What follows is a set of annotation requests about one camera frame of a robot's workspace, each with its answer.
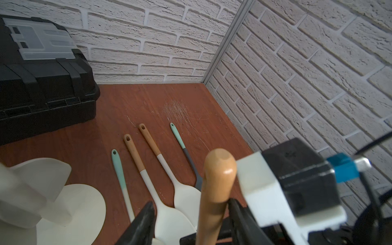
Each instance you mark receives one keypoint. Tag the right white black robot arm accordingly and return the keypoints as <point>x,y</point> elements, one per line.
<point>370,220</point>

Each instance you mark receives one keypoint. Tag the grey spatula green handle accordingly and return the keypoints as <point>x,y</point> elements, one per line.
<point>198,183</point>

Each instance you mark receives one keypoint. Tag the cream slotted turner wooden handle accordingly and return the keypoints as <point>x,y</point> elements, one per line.
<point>186,198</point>

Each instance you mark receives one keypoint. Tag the cream ladle wooden handle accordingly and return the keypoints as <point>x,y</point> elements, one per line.
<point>220,171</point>

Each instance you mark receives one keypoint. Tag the cream spatula wooden handle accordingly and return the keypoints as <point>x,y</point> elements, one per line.
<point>171,224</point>

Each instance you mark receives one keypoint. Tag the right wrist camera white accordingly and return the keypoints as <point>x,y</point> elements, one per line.
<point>292,185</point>

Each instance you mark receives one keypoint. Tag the black plastic toolbox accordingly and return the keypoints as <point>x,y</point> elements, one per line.
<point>46,81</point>

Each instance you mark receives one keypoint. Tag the cream spatula green handle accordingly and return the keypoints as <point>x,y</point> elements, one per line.
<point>121,178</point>

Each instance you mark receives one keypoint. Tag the cream utensil rack stand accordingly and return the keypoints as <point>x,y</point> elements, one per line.
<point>39,208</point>

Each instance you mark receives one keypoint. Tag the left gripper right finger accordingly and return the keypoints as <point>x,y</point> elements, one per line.
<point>244,229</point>

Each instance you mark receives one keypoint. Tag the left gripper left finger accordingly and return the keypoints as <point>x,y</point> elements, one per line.
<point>141,230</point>

